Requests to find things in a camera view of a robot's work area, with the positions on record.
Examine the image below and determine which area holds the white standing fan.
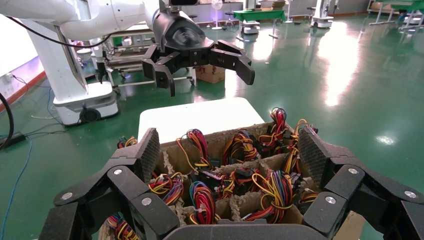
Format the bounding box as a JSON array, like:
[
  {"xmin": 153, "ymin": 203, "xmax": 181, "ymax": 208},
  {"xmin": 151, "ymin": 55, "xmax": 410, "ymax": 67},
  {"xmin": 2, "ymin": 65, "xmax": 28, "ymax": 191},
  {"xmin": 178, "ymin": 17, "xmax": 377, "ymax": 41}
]
[{"xmin": 209, "ymin": 0, "xmax": 225, "ymax": 31}]

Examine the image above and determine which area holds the blue floor cable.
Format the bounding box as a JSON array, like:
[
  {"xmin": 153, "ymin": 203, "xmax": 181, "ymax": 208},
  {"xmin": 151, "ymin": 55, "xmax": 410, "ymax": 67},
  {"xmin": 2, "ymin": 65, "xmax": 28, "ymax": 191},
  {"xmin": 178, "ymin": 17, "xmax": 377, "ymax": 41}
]
[{"xmin": 0, "ymin": 136, "xmax": 33, "ymax": 240}]

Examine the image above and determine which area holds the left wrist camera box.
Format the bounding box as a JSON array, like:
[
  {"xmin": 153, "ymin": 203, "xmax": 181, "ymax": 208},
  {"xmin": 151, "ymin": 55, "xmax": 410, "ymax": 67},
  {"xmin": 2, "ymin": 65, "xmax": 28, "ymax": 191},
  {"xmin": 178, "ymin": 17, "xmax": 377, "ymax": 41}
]
[{"xmin": 158, "ymin": 0, "xmax": 200, "ymax": 12}]

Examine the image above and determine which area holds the brown cardboard carton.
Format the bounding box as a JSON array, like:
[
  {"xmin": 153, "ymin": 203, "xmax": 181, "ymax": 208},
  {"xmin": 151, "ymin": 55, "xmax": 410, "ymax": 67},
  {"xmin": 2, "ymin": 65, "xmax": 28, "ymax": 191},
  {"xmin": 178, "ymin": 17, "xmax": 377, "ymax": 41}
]
[{"xmin": 194, "ymin": 64, "xmax": 227, "ymax": 85}]

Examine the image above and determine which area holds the green cloth covered table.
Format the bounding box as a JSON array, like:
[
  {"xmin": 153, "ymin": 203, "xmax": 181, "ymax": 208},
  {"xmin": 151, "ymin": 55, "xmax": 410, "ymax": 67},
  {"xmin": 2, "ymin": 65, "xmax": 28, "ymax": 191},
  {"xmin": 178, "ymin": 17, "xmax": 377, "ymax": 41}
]
[{"xmin": 231, "ymin": 9, "xmax": 287, "ymax": 40}]

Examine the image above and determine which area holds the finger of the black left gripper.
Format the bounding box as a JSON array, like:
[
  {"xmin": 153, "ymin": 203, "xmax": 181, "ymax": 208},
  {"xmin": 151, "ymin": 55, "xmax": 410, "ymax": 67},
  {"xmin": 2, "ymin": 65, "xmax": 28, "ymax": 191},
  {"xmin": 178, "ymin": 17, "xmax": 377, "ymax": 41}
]
[
  {"xmin": 141, "ymin": 43, "xmax": 181, "ymax": 98},
  {"xmin": 208, "ymin": 39, "xmax": 256, "ymax": 86}
]

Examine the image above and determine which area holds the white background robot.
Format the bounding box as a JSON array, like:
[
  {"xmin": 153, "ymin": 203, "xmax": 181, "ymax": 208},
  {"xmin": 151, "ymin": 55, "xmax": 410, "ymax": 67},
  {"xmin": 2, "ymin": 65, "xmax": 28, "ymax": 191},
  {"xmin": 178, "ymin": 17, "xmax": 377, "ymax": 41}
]
[{"xmin": 309, "ymin": 0, "xmax": 335, "ymax": 29}]

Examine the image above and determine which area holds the white robot torso and base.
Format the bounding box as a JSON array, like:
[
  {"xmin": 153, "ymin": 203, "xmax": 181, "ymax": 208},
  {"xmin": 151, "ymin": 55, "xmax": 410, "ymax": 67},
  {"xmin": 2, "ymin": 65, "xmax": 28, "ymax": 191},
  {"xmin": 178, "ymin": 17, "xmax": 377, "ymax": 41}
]
[{"xmin": 18, "ymin": 19, "xmax": 120, "ymax": 127}]

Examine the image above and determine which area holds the thick black hose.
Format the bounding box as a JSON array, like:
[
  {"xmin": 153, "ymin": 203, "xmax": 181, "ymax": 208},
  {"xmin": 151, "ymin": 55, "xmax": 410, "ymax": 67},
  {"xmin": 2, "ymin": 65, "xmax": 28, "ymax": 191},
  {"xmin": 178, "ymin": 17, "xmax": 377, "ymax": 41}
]
[{"xmin": 0, "ymin": 92, "xmax": 16, "ymax": 151}]

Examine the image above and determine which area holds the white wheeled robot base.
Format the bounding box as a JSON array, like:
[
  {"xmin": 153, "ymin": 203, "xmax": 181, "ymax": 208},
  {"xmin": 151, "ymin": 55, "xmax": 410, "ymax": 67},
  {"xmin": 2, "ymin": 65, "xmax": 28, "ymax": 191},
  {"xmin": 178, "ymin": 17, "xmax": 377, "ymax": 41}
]
[{"xmin": 241, "ymin": 20, "xmax": 262, "ymax": 36}]

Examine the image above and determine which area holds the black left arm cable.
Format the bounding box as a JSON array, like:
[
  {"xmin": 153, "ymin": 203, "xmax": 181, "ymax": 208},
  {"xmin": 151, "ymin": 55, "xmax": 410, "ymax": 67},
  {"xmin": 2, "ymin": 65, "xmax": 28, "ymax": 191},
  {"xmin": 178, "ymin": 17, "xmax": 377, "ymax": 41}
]
[{"xmin": 4, "ymin": 15, "xmax": 114, "ymax": 49}]

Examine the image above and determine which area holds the cardboard divider box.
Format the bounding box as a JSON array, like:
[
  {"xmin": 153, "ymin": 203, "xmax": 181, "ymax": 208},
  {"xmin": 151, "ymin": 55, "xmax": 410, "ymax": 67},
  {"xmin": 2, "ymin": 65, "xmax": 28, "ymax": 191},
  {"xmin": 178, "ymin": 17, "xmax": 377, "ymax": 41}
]
[{"xmin": 97, "ymin": 121, "xmax": 367, "ymax": 240}]

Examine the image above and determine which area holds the metal frame trolley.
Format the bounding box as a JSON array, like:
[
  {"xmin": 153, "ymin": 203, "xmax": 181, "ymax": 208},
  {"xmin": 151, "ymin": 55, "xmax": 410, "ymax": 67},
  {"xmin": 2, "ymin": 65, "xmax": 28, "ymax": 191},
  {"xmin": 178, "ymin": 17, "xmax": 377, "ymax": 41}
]
[{"xmin": 99, "ymin": 28, "xmax": 197, "ymax": 95}]

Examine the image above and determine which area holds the black power adapter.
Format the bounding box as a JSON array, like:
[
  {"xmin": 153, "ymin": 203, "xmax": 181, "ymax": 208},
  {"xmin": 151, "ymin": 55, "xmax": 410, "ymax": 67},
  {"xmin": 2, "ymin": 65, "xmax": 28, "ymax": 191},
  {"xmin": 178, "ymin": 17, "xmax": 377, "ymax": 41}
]
[{"xmin": 0, "ymin": 131, "xmax": 27, "ymax": 150}]

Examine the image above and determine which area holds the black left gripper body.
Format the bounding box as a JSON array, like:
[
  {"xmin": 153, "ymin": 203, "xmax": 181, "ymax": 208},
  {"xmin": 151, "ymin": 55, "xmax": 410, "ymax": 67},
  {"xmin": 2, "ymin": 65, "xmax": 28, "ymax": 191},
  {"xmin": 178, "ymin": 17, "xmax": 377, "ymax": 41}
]
[{"xmin": 152, "ymin": 8, "xmax": 216, "ymax": 67}]

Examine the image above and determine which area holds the green top frame table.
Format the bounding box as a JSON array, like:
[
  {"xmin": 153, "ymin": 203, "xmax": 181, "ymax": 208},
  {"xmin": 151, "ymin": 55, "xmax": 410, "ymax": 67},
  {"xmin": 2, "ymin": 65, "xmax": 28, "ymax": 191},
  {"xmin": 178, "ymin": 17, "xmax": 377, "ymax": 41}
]
[{"xmin": 366, "ymin": 0, "xmax": 424, "ymax": 33}]

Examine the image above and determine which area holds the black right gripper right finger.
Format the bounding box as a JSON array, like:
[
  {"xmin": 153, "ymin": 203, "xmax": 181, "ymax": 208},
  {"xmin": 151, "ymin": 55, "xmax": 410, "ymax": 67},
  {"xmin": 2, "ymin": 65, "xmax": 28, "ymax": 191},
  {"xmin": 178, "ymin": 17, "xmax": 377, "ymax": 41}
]
[{"xmin": 296, "ymin": 125, "xmax": 424, "ymax": 240}]

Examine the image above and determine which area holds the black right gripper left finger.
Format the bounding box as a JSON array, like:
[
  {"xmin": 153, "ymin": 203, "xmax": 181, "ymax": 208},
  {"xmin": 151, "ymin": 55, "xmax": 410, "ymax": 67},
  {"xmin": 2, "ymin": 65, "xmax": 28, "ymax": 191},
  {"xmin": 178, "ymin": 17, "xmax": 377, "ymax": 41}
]
[{"xmin": 39, "ymin": 127, "xmax": 181, "ymax": 240}]

